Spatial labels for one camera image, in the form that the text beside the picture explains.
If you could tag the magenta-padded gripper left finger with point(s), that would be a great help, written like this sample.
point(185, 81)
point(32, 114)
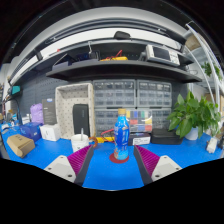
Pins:
point(60, 165)

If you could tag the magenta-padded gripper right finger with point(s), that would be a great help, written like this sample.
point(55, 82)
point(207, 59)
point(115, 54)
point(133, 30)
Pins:
point(165, 165)

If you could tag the blue drink bottle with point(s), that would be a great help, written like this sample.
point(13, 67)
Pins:
point(121, 136)

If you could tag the flat black case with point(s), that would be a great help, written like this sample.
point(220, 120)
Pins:
point(166, 136)

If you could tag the white mug with face print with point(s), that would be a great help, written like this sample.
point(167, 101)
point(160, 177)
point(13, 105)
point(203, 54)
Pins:
point(79, 143)

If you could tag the small white box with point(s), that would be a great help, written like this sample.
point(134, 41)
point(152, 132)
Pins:
point(50, 132)

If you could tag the black box with white label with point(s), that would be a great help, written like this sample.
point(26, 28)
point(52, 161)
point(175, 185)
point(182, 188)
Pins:
point(140, 139)

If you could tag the spoon in mug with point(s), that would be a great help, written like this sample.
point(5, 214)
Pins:
point(82, 133)

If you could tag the brown cardboard box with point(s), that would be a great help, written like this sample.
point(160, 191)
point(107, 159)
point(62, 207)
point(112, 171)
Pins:
point(20, 145)

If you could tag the blue box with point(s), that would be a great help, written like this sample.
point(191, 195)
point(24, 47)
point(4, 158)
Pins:
point(30, 130)

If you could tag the grey parts drawer cabinet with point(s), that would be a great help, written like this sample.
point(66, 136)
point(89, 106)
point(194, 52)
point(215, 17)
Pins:
point(161, 116)
point(114, 93)
point(105, 121)
point(154, 93)

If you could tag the white power adapter block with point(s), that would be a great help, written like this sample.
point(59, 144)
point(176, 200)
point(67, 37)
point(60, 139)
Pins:
point(211, 145)

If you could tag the clear box of coloured parts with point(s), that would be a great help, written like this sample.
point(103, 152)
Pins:
point(140, 120)

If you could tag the flat round red coaster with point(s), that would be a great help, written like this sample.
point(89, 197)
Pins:
point(113, 160)

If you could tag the beige dotted storage tray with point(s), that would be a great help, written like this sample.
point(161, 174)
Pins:
point(65, 113)

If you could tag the dark grey carton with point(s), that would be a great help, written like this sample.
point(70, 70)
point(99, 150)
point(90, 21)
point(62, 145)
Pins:
point(49, 111)

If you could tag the green potted plant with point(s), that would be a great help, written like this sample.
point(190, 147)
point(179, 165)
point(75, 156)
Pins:
point(191, 115)

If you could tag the purple bag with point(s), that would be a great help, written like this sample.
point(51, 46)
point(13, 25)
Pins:
point(36, 113)

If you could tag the black microscope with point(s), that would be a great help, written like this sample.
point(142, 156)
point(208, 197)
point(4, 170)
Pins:
point(220, 140)

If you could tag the black overhead shelf unit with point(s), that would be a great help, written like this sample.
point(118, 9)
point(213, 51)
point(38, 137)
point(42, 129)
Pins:
point(123, 70)

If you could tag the white shelf unit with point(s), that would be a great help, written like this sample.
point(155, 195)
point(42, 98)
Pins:
point(208, 70)

